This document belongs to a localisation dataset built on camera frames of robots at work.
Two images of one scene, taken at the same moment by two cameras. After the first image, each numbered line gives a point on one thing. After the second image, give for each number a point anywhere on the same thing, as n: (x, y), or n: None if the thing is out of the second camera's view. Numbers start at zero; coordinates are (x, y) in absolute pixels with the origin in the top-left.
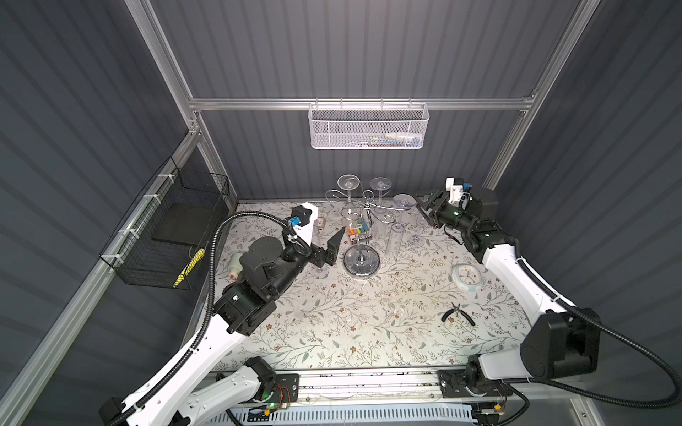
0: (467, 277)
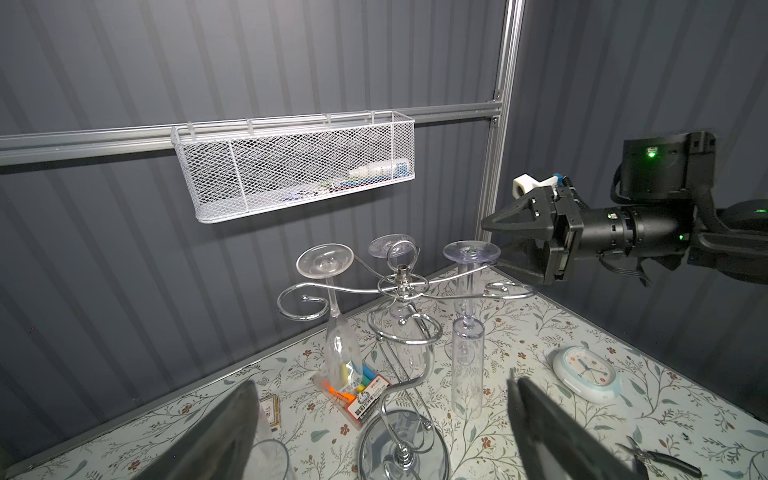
0: (586, 374)
